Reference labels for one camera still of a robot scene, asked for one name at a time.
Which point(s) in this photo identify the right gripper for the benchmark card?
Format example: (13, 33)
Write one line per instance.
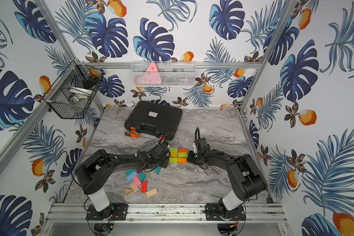
(190, 155)

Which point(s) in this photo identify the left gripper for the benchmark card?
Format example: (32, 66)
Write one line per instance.
(164, 157)

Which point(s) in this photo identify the yellow block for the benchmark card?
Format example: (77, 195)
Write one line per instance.
(174, 155)

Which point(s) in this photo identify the orange rectangular block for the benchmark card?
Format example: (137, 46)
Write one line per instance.
(182, 160)

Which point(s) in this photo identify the light green narrow block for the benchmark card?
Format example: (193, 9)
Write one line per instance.
(182, 155)

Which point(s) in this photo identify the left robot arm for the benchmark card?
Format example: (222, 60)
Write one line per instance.
(93, 173)

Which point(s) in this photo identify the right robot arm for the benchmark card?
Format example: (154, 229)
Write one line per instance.
(245, 177)

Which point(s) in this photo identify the teal triangle block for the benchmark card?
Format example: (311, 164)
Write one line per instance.
(158, 169)

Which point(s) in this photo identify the small teal block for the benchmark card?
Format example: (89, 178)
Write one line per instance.
(142, 177)

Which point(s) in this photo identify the pink block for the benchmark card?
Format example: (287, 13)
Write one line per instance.
(137, 181)

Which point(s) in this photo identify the teal rectangular block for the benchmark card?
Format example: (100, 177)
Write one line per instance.
(130, 172)

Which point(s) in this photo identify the red block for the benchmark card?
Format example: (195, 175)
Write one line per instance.
(144, 185)

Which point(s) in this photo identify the light blue block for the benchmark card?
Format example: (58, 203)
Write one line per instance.
(131, 176)

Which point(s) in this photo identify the natural wood rectangular block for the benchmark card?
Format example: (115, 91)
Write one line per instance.
(151, 192)

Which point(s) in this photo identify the black plastic tool case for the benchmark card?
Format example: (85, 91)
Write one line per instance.
(154, 119)

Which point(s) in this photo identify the natural wood triangle block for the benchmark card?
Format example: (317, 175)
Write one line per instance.
(128, 191)

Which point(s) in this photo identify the pink triangle card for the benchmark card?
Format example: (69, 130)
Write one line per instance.
(151, 76)

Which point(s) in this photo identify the orange handled screwdriver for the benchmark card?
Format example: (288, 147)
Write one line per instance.
(138, 136)

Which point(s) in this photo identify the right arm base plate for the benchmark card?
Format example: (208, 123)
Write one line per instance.
(218, 212)

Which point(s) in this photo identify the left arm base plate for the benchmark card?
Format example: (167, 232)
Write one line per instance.
(106, 211)

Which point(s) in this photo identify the white mesh wall basket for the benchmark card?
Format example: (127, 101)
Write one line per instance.
(173, 73)

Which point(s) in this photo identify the black wire basket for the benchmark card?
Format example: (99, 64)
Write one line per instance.
(73, 92)

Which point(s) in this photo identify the aluminium front rail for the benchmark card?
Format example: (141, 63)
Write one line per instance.
(167, 213)

